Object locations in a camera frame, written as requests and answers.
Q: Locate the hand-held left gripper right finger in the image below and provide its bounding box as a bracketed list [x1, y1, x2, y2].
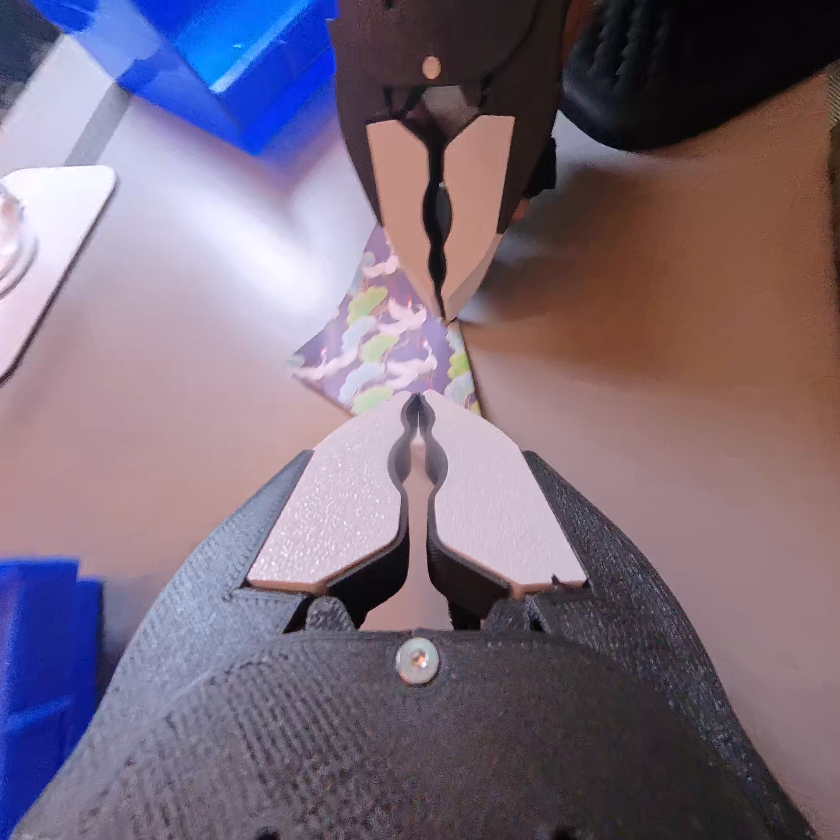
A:
[420, 390, 589, 628]

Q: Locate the white stand plate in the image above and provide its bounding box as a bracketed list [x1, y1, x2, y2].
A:
[0, 164, 119, 384]

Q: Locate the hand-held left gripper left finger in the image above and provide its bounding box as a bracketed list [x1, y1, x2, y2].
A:
[247, 392, 418, 628]

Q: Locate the black textured pad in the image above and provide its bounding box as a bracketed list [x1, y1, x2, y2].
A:
[562, 0, 840, 153]

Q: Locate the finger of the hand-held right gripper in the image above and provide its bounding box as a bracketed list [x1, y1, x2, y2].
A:
[441, 115, 517, 324]
[364, 116, 447, 320]

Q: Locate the purple crane patterned paper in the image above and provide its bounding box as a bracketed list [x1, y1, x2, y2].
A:
[292, 224, 481, 421]

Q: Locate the blue plastic bin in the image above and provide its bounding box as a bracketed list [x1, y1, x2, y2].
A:
[0, 558, 103, 834]
[33, 0, 345, 156]

